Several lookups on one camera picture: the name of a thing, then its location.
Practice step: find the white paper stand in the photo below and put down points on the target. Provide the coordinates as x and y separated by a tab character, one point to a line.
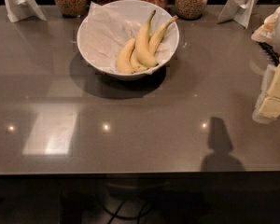
237	10
18	10

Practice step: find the white paper stand left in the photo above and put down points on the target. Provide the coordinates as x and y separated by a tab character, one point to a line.
18	10

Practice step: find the glass jar of grains right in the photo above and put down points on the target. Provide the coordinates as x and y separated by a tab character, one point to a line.
190	9

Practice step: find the left yellow banana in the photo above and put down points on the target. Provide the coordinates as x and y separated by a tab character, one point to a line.
123	60

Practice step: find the long yellow banana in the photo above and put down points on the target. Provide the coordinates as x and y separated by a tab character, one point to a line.
141	44

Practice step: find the small lower yellow banana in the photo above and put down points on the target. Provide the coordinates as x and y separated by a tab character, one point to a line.
136	65

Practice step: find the right yellow banana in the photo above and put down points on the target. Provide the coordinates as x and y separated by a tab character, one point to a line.
159	34

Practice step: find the white paper stand right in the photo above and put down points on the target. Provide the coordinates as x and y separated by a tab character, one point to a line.
237	10

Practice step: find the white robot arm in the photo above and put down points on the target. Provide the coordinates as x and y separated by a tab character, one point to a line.
269	32

